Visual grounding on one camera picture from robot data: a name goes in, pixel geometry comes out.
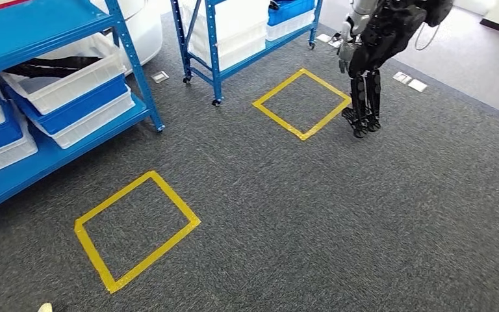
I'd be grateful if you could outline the black humanoid robot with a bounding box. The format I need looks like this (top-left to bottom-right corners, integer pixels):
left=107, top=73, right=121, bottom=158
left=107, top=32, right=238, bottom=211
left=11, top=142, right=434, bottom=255
left=337, top=0, right=455, bottom=139

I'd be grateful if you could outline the white car red stripe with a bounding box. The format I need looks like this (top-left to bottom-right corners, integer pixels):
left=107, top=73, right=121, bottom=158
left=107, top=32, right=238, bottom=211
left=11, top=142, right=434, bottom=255
left=0, top=0, right=164, bottom=76

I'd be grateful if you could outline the blue metal shelf rack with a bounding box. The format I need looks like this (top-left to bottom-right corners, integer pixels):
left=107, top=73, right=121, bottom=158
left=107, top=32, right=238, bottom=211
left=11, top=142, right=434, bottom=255
left=170, top=0, right=324, bottom=108
left=0, top=0, right=166, bottom=251

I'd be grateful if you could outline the black plastic plate bracket part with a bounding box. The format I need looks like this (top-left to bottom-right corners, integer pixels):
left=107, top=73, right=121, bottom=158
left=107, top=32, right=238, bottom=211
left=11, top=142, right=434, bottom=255
left=4, top=56, right=104, bottom=79

